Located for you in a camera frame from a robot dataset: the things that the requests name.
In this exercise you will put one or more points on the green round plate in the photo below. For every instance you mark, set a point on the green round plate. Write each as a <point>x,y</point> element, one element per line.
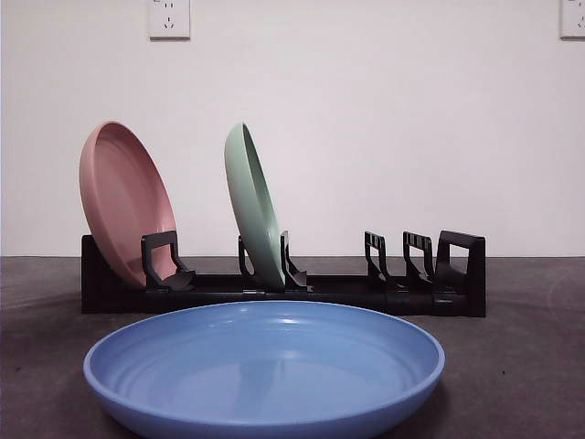
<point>249,206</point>

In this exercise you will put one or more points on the blue round plate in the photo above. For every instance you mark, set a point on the blue round plate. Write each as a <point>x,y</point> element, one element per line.
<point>256,384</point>

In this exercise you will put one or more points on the pink round plate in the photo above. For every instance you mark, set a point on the pink round plate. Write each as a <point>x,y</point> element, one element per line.
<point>123,201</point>

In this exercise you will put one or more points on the black plastic plate rack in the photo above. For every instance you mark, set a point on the black plastic plate rack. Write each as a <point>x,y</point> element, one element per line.
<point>119,297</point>

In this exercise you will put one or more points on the white wall socket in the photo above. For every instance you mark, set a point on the white wall socket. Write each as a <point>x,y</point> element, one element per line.
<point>169,20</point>
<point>573,20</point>

